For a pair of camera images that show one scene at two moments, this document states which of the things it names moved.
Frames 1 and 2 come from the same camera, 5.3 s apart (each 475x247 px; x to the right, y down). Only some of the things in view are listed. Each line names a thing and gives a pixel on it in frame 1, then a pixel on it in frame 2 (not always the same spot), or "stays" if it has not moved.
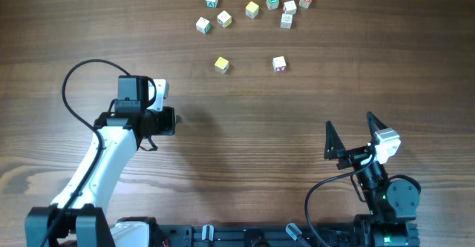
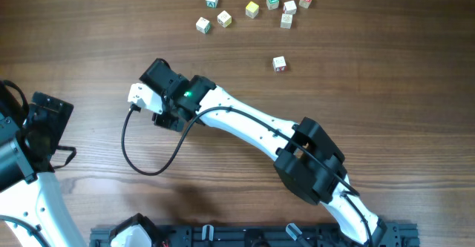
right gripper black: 353,155 → 168,121
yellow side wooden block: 224,18 stays
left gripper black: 169,121 → 52,112
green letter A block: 211,0 stays
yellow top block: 251,10 stays
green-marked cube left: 203,25 stays
